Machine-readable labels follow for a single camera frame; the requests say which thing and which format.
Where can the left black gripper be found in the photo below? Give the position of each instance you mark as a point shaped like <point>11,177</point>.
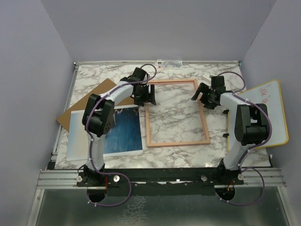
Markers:
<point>140,101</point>

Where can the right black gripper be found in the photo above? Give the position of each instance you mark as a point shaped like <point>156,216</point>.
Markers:
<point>204,88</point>

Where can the pink picture frame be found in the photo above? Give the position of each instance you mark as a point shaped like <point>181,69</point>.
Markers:
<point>176,113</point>

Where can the brown cardboard backing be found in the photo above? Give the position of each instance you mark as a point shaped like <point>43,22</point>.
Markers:
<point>89,99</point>

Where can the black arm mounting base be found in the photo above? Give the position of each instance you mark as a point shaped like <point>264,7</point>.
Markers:
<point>158,181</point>

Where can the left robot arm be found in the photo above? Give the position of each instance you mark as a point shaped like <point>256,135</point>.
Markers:
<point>98,117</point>

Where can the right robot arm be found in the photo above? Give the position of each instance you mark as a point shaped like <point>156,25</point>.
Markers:
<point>249,124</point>

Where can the white marker eraser piece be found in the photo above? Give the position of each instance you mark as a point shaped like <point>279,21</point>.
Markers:
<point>207,77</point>

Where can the small label card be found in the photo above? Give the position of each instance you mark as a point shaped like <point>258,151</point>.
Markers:
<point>169,64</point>

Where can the yellow rimmed whiteboard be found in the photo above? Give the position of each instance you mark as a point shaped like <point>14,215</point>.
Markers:
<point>269,94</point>

